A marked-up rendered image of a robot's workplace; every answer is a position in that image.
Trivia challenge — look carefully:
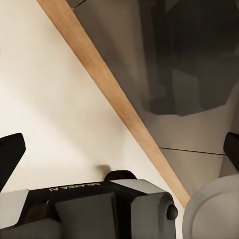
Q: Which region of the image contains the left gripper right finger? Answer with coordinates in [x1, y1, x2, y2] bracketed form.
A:
[223, 132, 239, 173]

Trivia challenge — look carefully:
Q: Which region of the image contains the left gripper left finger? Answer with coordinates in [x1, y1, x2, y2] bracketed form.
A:
[0, 132, 26, 192]

